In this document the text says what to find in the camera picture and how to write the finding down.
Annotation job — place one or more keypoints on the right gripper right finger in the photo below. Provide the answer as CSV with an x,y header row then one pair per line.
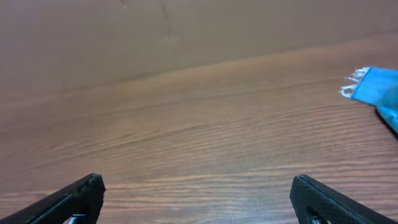
x,y
315,202

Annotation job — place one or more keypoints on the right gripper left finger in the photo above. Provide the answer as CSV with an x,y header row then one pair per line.
x,y
84,198

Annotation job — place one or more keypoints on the crumpled blue denim garment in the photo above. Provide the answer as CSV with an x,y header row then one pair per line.
x,y
377,87

